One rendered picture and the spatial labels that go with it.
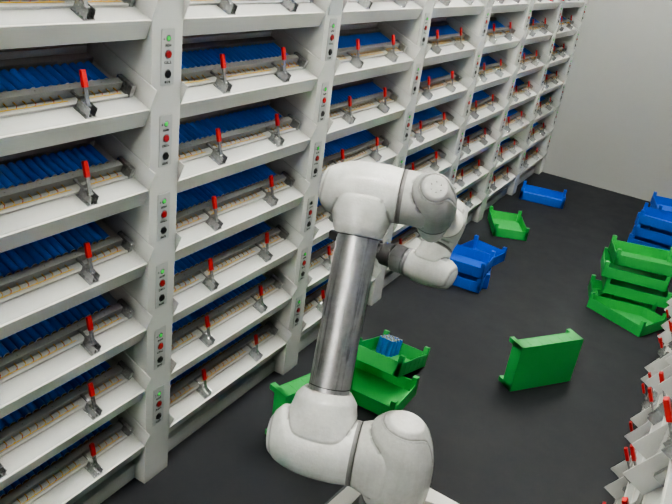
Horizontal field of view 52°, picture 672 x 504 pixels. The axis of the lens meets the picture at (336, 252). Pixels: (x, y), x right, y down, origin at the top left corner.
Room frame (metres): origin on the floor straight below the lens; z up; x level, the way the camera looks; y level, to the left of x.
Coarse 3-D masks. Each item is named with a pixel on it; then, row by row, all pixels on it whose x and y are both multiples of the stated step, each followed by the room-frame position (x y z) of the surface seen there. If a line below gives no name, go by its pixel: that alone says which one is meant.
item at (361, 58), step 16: (352, 32) 2.57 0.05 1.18; (368, 32) 2.69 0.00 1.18; (384, 32) 2.79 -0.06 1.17; (352, 48) 2.42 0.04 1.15; (368, 48) 2.51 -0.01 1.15; (384, 48) 2.61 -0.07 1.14; (400, 48) 2.74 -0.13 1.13; (416, 48) 2.73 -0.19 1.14; (336, 64) 2.19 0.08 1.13; (352, 64) 2.35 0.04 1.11; (368, 64) 2.43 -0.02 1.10; (384, 64) 2.52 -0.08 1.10; (400, 64) 2.63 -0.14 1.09; (336, 80) 2.23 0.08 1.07; (352, 80) 2.34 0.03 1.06
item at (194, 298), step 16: (272, 224) 2.16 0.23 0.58; (288, 224) 2.13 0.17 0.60; (272, 240) 2.08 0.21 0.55; (288, 240) 2.12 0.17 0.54; (240, 256) 1.93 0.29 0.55; (256, 256) 1.96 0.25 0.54; (288, 256) 2.08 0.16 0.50; (208, 272) 1.79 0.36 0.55; (224, 272) 1.82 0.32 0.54; (240, 272) 1.86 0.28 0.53; (256, 272) 1.91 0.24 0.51; (176, 288) 1.67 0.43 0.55; (192, 288) 1.70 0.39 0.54; (224, 288) 1.77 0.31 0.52; (176, 304) 1.57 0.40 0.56; (192, 304) 1.64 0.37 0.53; (176, 320) 1.61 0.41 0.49
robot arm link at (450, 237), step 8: (464, 208) 2.04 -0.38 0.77; (456, 216) 1.93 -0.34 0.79; (464, 216) 2.02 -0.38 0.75; (456, 224) 1.96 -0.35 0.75; (464, 224) 2.00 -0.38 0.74; (424, 232) 1.57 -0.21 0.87; (448, 232) 1.95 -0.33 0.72; (456, 232) 1.95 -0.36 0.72; (432, 240) 1.64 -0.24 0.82; (440, 240) 1.96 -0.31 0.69; (448, 240) 1.96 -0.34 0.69; (456, 240) 1.97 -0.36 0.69
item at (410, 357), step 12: (360, 348) 2.14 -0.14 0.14; (372, 348) 2.31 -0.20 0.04; (408, 348) 2.35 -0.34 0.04; (360, 360) 2.12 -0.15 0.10; (372, 360) 2.11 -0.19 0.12; (384, 360) 2.09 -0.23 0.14; (396, 360) 2.26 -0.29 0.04; (408, 360) 2.31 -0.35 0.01; (420, 360) 2.24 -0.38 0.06; (396, 372) 2.06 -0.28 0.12; (408, 372) 2.14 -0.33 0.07
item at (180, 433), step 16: (304, 336) 2.32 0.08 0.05; (272, 368) 2.11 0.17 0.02; (240, 384) 1.95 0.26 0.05; (256, 384) 2.03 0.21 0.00; (224, 400) 1.87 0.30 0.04; (192, 416) 1.75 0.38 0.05; (208, 416) 1.79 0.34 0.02; (176, 432) 1.66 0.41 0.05; (192, 432) 1.73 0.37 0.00; (128, 464) 1.50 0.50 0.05; (112, 480) 1.43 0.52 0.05; (128, 480) 1.49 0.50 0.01; (96, 496) 1.38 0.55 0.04
